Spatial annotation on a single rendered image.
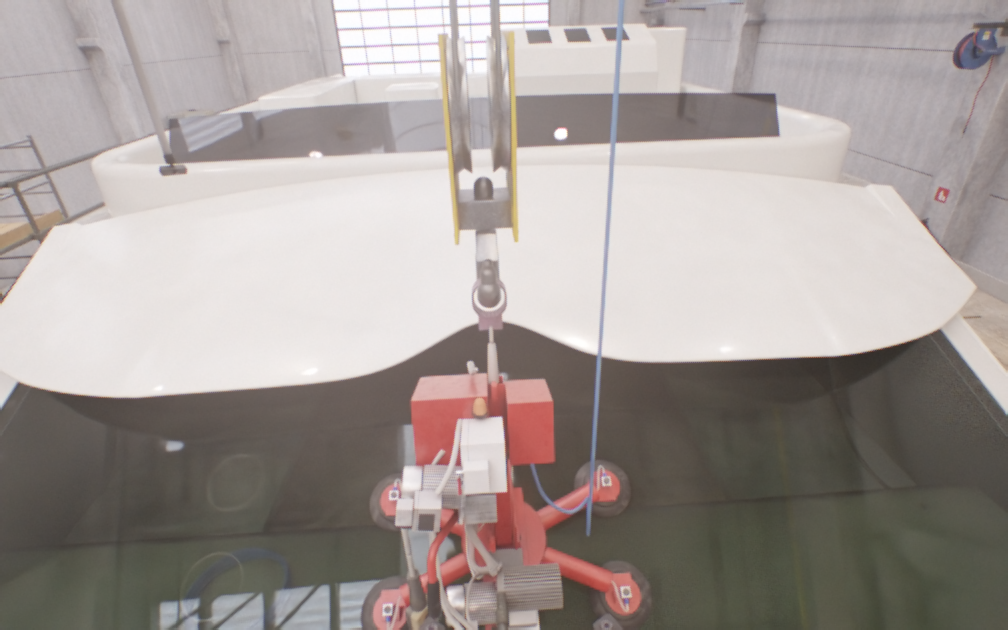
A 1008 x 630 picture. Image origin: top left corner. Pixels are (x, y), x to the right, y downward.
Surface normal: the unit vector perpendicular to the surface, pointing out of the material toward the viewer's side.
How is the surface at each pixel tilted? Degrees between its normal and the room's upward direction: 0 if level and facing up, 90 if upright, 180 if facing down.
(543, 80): 90
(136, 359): 18
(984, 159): 90
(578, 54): 61
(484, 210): 90
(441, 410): 70
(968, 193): 90
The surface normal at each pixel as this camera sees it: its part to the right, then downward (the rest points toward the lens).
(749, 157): 0.06, 0.49
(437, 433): 0.04, 0.17
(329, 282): -0.05, -0.64
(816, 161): 0.34, 0.45
